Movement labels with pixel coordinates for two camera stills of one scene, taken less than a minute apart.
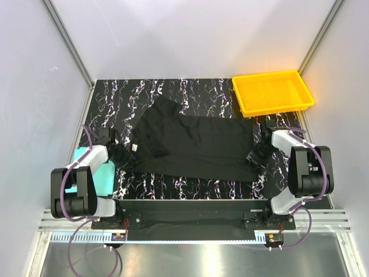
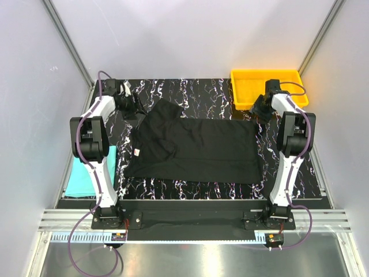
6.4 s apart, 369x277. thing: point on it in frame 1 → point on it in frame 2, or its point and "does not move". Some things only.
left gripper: x=127 y=158 → x=136 y=108
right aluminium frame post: x=320 y=36 does not move
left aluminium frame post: x=68 y=42 does not move
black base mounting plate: x=193 y=214 does not move
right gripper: x=252 y=156 → x=264 y=118
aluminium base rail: x=320 y=220 does not move
